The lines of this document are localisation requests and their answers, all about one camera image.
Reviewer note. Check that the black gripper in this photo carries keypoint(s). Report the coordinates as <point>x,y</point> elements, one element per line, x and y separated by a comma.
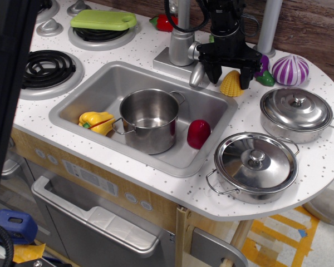
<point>229,52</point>

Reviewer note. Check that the yellow toy corn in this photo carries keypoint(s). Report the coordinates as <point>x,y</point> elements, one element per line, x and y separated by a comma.
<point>230,85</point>

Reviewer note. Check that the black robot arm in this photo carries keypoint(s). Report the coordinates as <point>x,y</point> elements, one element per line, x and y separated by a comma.
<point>226,18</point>

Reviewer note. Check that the red toy vegetable in sink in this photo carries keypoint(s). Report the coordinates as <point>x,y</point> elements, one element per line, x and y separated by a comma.
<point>198,133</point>

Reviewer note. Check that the tall steel pot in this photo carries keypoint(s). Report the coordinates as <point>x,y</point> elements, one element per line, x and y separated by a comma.
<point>148,119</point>

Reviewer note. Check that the steel pot with lid front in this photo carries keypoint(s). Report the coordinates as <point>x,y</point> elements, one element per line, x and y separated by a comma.
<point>254,167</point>

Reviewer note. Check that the silver toy sink basin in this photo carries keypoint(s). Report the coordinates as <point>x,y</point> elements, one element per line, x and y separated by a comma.
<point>105,90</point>

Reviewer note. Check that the purple toy eggplant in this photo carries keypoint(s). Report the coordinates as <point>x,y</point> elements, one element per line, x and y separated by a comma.
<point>264,76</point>

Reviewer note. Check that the silver toy faucet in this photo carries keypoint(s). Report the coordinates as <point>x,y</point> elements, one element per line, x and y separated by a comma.
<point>181,58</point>

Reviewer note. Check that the purple striped toy onion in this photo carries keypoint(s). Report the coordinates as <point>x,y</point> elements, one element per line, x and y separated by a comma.
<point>291,70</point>

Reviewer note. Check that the grey metal pole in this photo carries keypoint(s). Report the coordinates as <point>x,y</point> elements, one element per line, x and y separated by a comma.
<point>268,29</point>

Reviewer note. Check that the steel pan with lid right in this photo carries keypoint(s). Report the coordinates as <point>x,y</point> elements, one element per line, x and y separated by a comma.
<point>295,114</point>

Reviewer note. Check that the green plastic cutting board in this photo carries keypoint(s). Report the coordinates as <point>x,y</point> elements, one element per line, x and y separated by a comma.
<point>104,20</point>

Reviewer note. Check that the yellow toy bell pepper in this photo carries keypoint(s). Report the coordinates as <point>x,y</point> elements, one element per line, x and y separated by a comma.
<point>98,122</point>

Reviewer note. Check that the black coil burner under board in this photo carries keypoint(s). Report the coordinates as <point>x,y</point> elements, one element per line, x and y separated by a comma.
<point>100,40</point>

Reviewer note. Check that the silver stove knob top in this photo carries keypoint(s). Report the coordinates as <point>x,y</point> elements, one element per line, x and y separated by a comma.
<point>77,7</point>

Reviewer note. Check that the silver stove knob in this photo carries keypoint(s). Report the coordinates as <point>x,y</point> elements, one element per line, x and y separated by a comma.
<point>49,28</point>
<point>77,7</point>

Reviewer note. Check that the oven control panel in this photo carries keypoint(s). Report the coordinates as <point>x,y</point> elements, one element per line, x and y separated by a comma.
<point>92,178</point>

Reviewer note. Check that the black coil burner front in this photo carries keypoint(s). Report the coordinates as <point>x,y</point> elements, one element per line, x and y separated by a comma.
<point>49,74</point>

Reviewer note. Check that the silver stove knob upper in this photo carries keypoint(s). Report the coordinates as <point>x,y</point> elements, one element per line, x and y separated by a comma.
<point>49,28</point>

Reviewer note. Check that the coil burner top left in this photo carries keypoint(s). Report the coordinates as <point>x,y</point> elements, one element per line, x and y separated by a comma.
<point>48,9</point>

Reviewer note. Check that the silver oven door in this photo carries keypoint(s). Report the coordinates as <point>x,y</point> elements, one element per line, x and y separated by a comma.
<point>97,232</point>

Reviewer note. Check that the blue clamp tool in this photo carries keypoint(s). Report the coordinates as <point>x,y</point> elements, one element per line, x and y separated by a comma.
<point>21,226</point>

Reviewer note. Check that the black foreground post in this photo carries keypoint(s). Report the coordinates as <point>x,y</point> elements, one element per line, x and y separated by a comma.
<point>17,21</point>

